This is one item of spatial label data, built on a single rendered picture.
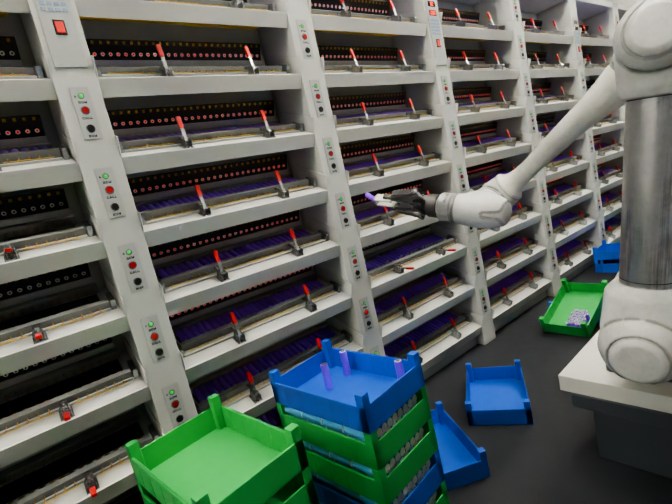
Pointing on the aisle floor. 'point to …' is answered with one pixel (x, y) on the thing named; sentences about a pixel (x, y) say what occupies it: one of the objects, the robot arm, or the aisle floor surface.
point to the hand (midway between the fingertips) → (385, 200)
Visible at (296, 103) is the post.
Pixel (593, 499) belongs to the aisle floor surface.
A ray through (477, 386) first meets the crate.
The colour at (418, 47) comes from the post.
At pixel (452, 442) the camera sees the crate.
